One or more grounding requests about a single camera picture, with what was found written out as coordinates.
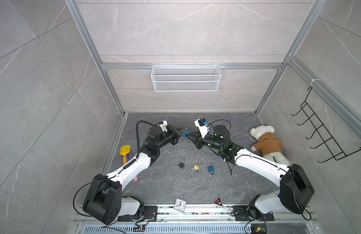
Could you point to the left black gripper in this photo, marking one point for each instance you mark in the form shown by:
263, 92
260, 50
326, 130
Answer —
175, 136

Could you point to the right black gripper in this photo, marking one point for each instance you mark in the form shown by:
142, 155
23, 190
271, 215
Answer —
199, 141

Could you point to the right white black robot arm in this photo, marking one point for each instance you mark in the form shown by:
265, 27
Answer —
295, 190

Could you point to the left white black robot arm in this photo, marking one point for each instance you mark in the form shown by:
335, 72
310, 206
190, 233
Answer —
104, 200

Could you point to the black padlock with key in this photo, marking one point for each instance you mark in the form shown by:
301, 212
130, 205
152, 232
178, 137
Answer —
181, 165

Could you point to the purple pink toy rake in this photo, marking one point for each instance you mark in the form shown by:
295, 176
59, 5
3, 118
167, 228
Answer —
130, 156

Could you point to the yellow toy shovel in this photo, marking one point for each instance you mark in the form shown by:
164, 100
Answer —
124, 151

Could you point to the white small alarm clock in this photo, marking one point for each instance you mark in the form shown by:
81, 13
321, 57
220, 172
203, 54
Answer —
180, 205

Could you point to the red black triangle sign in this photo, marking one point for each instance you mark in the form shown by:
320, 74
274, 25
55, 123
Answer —
218, 202

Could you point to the white teddy bear brown hoodie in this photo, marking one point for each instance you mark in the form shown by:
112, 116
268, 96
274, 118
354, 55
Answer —
268, 145

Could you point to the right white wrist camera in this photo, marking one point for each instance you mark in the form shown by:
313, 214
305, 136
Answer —
202, 125

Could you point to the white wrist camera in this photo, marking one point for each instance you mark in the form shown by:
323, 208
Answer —
163, 125
202, 125

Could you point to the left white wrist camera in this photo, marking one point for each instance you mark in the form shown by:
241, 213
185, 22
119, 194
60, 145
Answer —
163, 125

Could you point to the white wire mesh basket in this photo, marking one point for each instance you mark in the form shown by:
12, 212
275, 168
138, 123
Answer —
185, 78

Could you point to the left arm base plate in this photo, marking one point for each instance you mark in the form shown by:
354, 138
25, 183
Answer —
147, 212

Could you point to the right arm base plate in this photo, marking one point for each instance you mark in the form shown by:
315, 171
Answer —
245, 213

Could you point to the black wire hook rack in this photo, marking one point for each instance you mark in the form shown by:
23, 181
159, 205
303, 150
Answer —
320, 129

